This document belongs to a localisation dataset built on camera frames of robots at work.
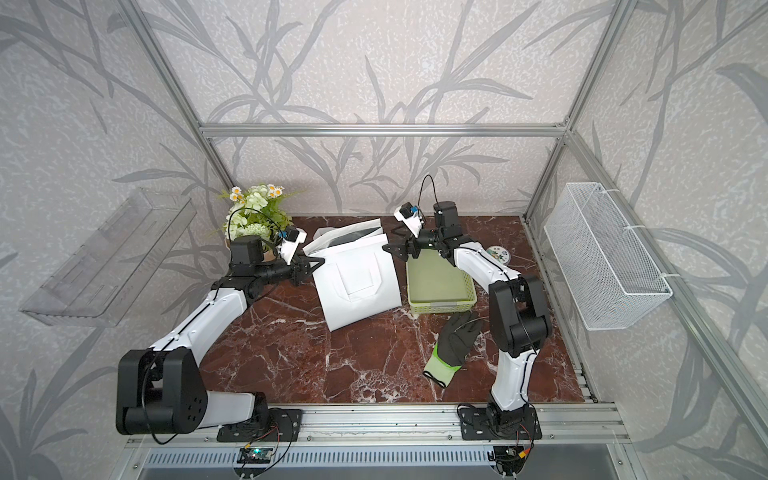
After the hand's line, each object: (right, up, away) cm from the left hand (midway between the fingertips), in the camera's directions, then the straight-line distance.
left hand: (320, 260), depth 82 cm
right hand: (+19, +6, +5) cm, 21 cm away
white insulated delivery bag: (+10, -6, +1) cm, 12 cm away
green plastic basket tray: (+34, -10, +16) cm, 39 cm away
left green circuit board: (-12, -46, -11) cm, 49 cm away
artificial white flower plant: (-17, +13, 0) cm, 21 cm away
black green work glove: (+38, -23, +5) cm, 45 cm away
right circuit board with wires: (+50, -48, -8) cm, 70 cm away
